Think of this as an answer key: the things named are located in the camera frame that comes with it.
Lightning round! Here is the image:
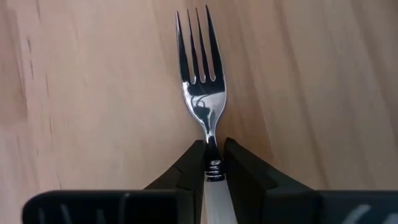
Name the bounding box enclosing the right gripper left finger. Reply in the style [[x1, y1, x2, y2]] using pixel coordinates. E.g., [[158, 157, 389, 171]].
[[144, 140, 206, 224]]

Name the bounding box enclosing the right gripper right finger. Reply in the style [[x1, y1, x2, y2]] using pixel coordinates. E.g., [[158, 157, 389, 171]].
[[224, 138, 277, 224]]

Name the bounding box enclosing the white handle fork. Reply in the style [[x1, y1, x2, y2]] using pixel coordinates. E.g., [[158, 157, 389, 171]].
[[175, 4, 239, 224]]

